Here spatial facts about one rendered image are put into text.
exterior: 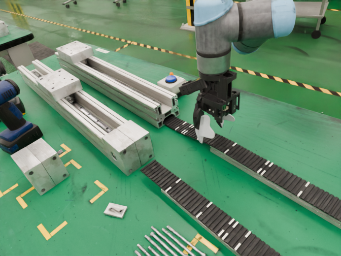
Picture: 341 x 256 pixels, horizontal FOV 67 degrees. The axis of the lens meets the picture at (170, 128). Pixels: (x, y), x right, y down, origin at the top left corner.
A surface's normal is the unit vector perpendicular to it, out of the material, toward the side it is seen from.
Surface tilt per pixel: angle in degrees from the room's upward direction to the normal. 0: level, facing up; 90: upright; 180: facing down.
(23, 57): 90
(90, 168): 0
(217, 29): 87
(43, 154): 0
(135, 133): 0
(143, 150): 90
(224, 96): 90
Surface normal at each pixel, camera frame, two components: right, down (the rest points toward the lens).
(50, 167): 0.72, 0.36
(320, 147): -0.12, -0.77
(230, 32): -0.01, 0.70
